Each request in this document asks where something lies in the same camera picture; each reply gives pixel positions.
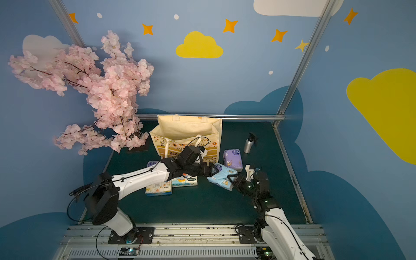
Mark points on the left green circuit board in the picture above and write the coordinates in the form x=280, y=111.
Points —
x=129, y=251

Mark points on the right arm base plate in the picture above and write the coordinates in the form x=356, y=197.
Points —
x=247, y=235

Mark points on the green circuit board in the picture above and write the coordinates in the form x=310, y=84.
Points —
x=129, y=251
x=264, y=252

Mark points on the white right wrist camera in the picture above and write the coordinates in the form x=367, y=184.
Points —
x=250, y=170

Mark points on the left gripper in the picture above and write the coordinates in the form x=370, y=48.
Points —
x=204, y=167

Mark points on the purple tissue pack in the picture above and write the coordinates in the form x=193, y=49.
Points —
x=152, y=163
x=232, y=159

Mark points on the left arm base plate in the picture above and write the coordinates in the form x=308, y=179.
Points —
x=137, y=236

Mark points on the silver spray bottle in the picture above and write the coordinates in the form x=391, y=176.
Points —
x=250, y=142

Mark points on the blue orange tissue pack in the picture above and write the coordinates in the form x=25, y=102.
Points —
x=159, y=189

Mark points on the right green circuit board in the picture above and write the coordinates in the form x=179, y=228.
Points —
x=264, y=252

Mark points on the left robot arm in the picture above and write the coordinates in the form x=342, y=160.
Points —
x=103, y=196

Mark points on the pink cherry blossom tree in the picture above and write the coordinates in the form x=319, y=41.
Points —
x=111, y=90

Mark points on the light blue tissue pack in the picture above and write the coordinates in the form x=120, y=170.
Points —
x=220, y=179

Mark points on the white green elephant tissue pack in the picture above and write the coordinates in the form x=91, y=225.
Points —
x=184, y=182

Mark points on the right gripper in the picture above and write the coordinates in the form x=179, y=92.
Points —
x=246, y=182

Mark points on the cream canvas tote bag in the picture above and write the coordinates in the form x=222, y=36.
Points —
x=174, y=132

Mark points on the aluminium mounting rail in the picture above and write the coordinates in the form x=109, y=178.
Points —
x=179, y=242

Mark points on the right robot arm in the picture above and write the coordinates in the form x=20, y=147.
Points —
x=272, y=227

